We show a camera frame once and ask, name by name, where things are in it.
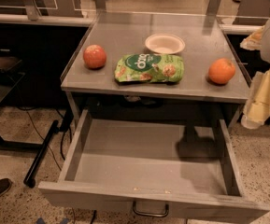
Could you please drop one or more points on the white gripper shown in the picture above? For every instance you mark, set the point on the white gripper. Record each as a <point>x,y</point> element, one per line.
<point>257,110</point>

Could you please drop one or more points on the green rice chip bag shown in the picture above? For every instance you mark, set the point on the green rice chip bag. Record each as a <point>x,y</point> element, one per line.
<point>151,68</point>

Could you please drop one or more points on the grey open top drawer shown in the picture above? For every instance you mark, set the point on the grey open top drawer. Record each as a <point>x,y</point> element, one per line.
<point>189,165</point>

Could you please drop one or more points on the orange fruit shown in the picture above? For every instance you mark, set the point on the orange fruit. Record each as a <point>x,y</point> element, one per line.
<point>221,71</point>

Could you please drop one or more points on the grey cabinet table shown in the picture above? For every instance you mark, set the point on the grey cabinet table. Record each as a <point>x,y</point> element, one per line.
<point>122,34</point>

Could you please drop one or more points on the white paper bowl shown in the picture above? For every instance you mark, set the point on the white paper bowl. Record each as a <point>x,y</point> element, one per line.
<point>165,44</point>

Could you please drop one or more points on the red apple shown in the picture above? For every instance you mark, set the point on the red apple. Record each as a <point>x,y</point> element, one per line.
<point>94,57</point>

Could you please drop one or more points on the black floor bar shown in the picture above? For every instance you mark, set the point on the black floor bar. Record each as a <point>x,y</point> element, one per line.
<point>30,178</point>

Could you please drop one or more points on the metal drawer handle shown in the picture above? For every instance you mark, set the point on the metal drawer handle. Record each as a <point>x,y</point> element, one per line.
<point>146,209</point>

